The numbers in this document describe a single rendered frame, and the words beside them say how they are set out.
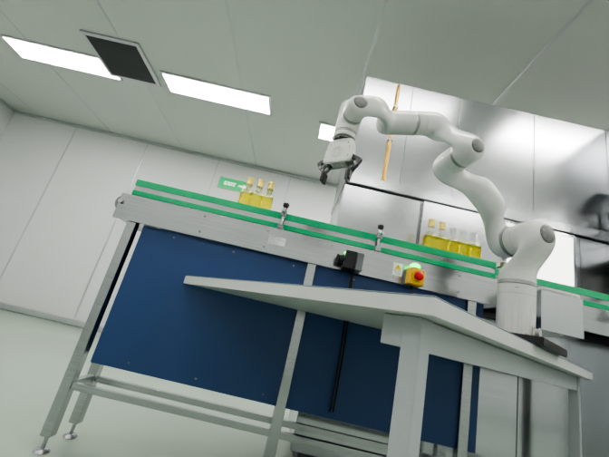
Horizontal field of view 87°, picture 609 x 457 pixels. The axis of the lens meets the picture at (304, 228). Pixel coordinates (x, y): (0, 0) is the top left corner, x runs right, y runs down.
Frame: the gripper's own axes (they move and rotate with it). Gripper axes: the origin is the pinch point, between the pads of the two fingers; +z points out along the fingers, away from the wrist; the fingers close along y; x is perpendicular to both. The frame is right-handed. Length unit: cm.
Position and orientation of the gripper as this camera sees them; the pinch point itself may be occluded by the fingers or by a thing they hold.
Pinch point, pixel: (334, 179)
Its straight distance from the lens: 109.7
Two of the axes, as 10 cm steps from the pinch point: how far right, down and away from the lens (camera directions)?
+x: 5.0, 4.1, 7.6
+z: -2.4, 9.1, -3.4
